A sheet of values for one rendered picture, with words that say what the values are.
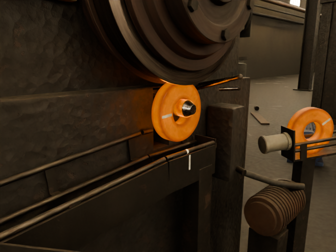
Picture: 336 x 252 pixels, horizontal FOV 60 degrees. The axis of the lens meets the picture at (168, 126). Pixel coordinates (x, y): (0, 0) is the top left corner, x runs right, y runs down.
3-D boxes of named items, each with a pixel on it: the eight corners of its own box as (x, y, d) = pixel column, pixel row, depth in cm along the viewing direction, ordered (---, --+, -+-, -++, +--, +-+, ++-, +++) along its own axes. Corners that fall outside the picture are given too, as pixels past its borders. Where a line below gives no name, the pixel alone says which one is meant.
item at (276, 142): (257, 151, 99) (257, 134, 98) (282, 146, 101) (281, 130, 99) (266, 156, 94) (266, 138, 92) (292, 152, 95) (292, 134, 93)
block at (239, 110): (202, 174, 98) (204, 104, 93) (216, 168, 104) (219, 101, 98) (229, 184, 91) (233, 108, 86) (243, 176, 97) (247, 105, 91)
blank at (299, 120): (298, 159, 102) (304, 163, 98) (278, 125, 97) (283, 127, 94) (333, 133, 102) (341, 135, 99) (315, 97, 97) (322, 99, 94)
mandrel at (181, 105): (143, 92, 81) (154, 97, 85) (138, 106, 81) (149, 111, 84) (191, 98, 70) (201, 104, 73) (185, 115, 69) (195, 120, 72)
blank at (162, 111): (191, 76, 79) (201, 77, 77) (192, 131, 83) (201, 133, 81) (149, 84, 69) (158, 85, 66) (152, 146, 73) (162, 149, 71)
